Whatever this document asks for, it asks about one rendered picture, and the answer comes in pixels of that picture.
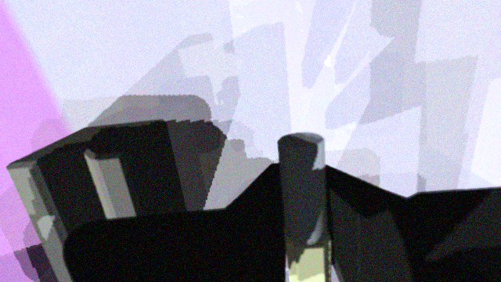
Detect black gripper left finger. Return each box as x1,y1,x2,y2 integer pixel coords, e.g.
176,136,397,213
63,163,286,282

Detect white cylinder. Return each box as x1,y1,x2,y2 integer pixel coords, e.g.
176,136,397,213
277,132,332,282

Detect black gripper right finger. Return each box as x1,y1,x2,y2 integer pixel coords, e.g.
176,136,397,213
326,164,501,282

